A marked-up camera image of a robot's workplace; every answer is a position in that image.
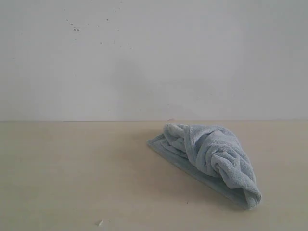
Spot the light blue fleece towel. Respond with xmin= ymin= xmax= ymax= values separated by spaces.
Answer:
xmin=147 ymin=123 xmax=261 ymax=209

